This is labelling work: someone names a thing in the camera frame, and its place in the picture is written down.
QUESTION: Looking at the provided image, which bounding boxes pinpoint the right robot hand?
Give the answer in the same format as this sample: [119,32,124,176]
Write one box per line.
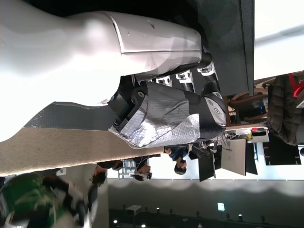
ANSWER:
[42,177,99,228]

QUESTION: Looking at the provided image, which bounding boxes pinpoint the green drink can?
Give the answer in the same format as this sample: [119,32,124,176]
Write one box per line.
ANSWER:
[0,173,69,228]

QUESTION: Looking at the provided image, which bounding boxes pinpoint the ceiling projector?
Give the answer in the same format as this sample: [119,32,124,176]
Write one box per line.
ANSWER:
[125,205,143,216]

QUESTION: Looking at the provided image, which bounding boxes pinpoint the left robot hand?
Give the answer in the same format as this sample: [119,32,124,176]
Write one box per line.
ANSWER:
[0,0,228,149]

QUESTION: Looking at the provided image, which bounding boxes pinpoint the person wearing headset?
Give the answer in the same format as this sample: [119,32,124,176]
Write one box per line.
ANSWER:
[132,155,153,182]

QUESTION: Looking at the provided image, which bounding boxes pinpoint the dark haired person in black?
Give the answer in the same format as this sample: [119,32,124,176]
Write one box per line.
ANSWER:
[91,159,124,188]

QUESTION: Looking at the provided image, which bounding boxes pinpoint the white desk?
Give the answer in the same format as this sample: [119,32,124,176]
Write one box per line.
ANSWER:
[224,125,270,143]

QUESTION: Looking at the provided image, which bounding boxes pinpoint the black monitor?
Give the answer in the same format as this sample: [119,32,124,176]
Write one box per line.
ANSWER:
[198,152,217,182]

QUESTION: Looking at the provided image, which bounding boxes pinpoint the white monitor back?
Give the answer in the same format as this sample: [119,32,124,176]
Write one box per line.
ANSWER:
[220,139,247,176]

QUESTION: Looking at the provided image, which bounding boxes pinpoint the black table mat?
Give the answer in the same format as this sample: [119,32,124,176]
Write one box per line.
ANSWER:
[196,0,256,97]

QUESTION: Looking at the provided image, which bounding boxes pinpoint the dark puffer jacket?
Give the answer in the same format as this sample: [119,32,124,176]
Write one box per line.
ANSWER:
[267,73,304,146]

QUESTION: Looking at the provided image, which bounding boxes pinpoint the person in blue shirt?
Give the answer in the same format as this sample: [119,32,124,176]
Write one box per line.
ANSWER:
[163,146,190,176]

